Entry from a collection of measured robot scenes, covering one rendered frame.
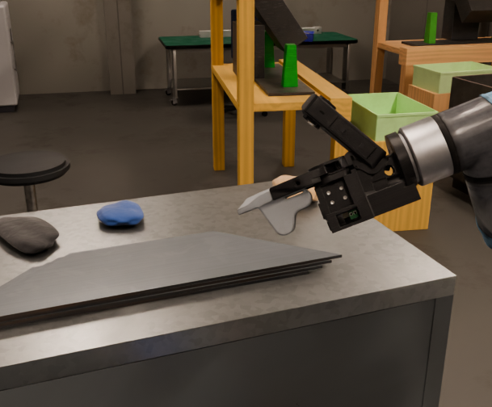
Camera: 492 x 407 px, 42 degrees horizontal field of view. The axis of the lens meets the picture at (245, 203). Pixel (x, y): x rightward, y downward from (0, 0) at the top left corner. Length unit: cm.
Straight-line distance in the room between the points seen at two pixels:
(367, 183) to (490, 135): 15
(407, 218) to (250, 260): 290
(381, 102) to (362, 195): 365
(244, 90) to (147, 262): 244
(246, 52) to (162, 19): 460
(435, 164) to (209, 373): 54
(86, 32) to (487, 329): 609
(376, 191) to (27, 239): 78
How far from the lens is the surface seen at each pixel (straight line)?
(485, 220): 82
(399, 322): 123
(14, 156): 322
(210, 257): 121
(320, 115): 77
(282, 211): 77
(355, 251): 130
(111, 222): 141
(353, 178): 76
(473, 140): 77
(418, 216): 407
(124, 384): 107
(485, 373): 288
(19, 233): 138
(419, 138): 77
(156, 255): 123
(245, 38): 351
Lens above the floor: 161
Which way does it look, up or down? 22 degrees down
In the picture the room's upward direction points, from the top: straight up
